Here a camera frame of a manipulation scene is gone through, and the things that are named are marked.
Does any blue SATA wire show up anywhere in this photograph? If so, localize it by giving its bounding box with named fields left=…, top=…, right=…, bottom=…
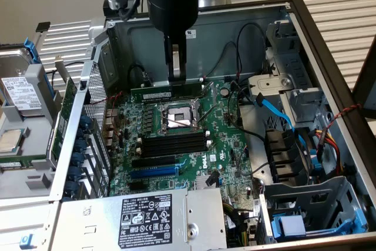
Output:
left=254, top=92, right=320, bottom=158

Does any silver CPU chip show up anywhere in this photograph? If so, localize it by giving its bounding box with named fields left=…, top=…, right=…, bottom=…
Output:
left=0, top=129, right=25, bottom=153

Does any black case cable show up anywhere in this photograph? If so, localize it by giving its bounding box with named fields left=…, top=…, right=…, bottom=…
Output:
left=205, top=41, right=239, bottom=79
left=236, top=22, right=268, bottom=77

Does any green Dell motherboard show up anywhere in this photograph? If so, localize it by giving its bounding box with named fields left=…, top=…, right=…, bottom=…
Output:
left=107, top=79, right=260, bottom=202

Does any black box behind case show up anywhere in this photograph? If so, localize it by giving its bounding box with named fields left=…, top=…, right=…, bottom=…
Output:
left=102, top=0, right=149, bottom=19

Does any silver chipset heatsink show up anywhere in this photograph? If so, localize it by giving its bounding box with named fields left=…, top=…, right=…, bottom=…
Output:
left=194, top=174, right=221, bottom=190

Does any thin black cable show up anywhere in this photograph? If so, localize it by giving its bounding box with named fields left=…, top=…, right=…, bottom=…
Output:
left=50, top=61, right=86, bottom=90

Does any blue disk caddy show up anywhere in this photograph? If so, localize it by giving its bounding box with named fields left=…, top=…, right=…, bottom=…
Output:
left=270, top=208, right=368, bottom=242

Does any silver hard disk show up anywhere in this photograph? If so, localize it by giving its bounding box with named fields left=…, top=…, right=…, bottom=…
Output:
left=0, top=48, right=43, bottom=116

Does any blue card retention clip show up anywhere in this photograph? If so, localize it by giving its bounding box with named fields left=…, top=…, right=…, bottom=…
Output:
left=68, top=165, right=83, bottom=181
left=78, top=114, right=93, bottom=131
left=71, top=152, right=86, bottom=166
left=73, top=138, right=89, bottom=153
left=63, top=180, right=79, bottom=199

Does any blue expansion slot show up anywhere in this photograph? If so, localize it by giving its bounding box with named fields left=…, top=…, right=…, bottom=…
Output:
left=130, top=165, right=180, bottom=179

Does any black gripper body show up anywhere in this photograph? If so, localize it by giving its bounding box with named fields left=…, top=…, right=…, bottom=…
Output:
left=146, top=0, right=200, bottom=39

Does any metal disk bay cage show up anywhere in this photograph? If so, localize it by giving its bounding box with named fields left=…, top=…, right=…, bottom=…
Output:
left=258, top=176, right=370, bottom=246

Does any open metal PC case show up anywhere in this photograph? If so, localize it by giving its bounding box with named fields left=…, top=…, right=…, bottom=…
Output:
left=48, top=0, right=376, bottom=251

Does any black capped white post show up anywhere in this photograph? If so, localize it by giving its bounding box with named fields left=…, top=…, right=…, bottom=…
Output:
left=31, top=21, right=52, bottom=55

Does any black motherboard cable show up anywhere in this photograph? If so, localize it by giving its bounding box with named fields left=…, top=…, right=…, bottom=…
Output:
left=227, top=80, right=267, bottom=143

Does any green RAM stick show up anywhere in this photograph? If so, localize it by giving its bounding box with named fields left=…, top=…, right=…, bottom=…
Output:
left=0, top=160, right=32, bottom=170
left=130, top=82, right=204, bottom=103

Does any metal CPU socket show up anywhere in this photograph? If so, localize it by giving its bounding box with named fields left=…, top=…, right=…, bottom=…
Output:
left=157, top=99, right=205, bottom=136

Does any blue plastic latch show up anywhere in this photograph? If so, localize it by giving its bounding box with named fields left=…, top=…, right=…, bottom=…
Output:
left=19, top=233, right=35, bottom=250

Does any black framed panel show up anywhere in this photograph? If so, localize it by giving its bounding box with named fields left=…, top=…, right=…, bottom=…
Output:
left=351, top=35, right=376, bottom=119

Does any red black twisted wire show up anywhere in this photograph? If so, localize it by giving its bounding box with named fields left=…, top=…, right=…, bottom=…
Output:
left=321, top=103, right=364, bottom=134

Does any black looped cable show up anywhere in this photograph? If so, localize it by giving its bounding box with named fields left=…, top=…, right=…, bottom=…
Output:
left=127, top=64, right=147, bottom=87

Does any grey parts rack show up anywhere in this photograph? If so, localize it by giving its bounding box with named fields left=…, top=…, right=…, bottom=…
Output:
left=0, top=62, right=64, bottom=199

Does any red yellow wire bundle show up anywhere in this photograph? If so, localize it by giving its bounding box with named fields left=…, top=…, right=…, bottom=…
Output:
left=314, top=129, right=346, bottom=177

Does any yellow black wire bundle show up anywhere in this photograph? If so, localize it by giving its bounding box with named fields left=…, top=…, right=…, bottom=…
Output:
left=221, top=200, right=258, bottom=247

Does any thin red wire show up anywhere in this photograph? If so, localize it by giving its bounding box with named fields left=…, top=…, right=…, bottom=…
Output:
left=88, top=91, right=123, bottom=106

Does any blue disk bracket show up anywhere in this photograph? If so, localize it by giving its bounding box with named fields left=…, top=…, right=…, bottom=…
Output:
left=22, top=37, right=57, bottom=99

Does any black fan shroud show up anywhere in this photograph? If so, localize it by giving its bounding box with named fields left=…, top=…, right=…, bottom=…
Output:
left=264, top=127, right=314, bottom=187

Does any short black expansion slot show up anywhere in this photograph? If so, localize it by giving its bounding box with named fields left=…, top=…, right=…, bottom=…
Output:
left=128, top=180, right=145, bottom=192

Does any silver power supply with label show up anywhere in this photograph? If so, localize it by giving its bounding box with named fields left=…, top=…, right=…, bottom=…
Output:
left=48, top=188, right=229, bottom=251

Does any green graphics card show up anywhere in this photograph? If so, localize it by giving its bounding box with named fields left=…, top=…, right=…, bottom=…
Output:
left=48, top=53, right=79, bottom=169

